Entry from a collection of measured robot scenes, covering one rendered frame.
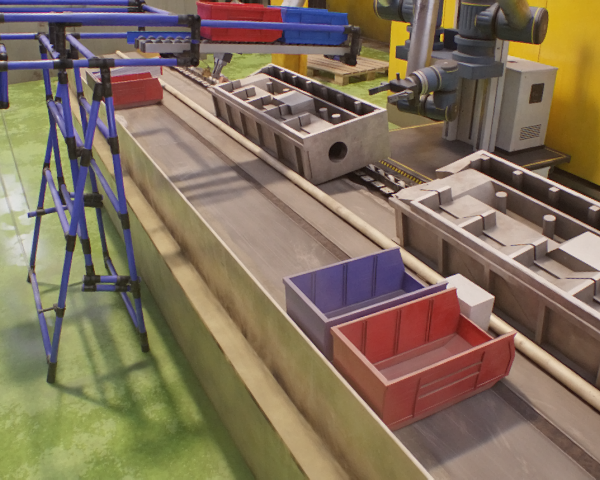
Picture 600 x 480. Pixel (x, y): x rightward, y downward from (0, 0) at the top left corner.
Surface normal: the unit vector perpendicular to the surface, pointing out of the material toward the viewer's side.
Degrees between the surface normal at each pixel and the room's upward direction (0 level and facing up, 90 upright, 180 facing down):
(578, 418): 0
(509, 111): 90
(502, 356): 92
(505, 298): 100
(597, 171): 90
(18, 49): 90
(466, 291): 0
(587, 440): 0
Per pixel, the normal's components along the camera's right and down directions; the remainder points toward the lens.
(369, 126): 0.46, 0.43
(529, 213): -0.88, 0.36
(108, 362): 0.00, -0.88
